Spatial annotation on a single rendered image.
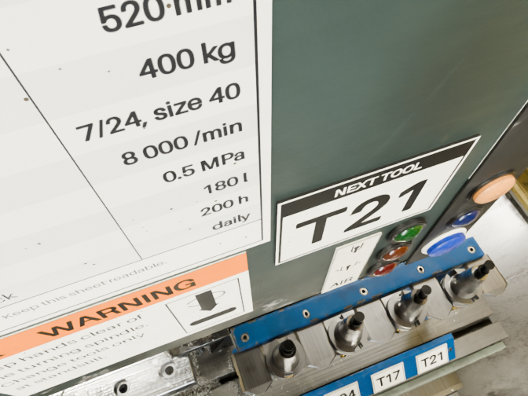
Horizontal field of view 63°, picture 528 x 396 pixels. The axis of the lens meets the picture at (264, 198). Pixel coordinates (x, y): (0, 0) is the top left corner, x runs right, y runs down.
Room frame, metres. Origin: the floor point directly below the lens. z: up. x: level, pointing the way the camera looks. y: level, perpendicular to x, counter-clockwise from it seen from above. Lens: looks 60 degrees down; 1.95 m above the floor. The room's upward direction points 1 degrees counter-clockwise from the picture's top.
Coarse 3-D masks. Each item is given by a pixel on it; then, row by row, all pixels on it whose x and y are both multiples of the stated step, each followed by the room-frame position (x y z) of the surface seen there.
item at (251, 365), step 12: (252, 348) 0.13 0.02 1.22; (240, 360) 0.12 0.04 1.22; (252, 360) 0.12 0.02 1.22; (264, 360) 0.12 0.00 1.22; (240, 372) 0.10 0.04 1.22; (252, 372) 0.10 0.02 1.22; (264, 372) 0.10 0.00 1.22; (240, 384) 0.08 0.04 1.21; (252, 384) 0.08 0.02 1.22; (264, 384) 0.08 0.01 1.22
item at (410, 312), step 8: (400, 296) 0.21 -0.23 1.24; (408, 296) 0.20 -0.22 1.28; (400, 304) 0.19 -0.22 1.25; (408, 304) 0.19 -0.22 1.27; (416, 304) 0.18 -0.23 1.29; (424, 304) 0.18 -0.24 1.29; (400, 312) 0.18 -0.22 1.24; (408, 312) 0.18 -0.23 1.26; (416, 312) 0.18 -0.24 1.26; (408, 320) 0.17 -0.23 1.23
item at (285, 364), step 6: (282, 342) 0.13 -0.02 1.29; (276, 348) 0.13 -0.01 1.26; (294, 348) 0.12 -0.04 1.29; (276, 354) 0.12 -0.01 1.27; (282, 354) 0.11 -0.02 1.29; (294, 354) 0.11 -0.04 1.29; (276, 360) 0.11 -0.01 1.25; (282, 360) 0.11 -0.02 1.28; (288, 360) 0.10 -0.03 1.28; (294, 360) 0.11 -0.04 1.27; (276, 366) 0.10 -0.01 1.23; (282, 366) 0.10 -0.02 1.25; (288, 366) 0.10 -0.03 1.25; (294, 366) 0.10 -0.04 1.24
